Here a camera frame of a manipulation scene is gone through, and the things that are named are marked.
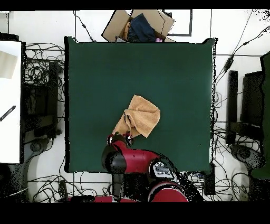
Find beige cardboard piece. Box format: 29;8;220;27
0;50;18;80

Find black cable with inline plug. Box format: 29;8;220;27
72;10;97;43

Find black ribbed strap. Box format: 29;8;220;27
0;105;17;123

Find orange cloth item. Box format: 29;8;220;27
123;22;131;40

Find brown cardboard box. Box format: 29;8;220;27
101;9;176;43

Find black metal frame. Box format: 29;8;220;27
225;70;265;145

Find dark green table cloth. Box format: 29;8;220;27
63;36;218;174

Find dark blue jeans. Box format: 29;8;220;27
127;13;157;43

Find white desk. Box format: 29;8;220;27
0;40;22;164

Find tan terry towel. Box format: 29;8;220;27
112;94;161;138

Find black cable with adapter block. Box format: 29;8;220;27
214;25;270;89

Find dark green fabric sheet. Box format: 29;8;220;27
250;51;270;180

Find black metal stand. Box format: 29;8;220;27
21;60;60;139

